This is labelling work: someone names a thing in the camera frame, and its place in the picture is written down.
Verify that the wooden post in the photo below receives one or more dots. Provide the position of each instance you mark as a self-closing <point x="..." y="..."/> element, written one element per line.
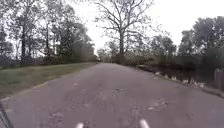
<point x="219" y="78"/>

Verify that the row of trees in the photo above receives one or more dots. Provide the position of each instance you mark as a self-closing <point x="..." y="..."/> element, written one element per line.
<point x="43" y="36"/>

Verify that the grass verge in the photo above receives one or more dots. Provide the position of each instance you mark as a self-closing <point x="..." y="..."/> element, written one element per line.
<point x="36" y="76"/>

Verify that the grey asphalt road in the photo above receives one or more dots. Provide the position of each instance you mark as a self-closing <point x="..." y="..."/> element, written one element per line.
<point x="113" y="96"/>

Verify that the dark water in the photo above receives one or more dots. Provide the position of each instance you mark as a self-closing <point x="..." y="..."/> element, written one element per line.
<point x="180" y="74"/>

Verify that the tall bare tree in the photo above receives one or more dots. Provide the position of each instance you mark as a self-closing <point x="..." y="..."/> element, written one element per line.
<point x="122" y="30"/>

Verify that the trees and bushes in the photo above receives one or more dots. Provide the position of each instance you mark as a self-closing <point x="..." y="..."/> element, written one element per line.
<point x="186" y="50"/>

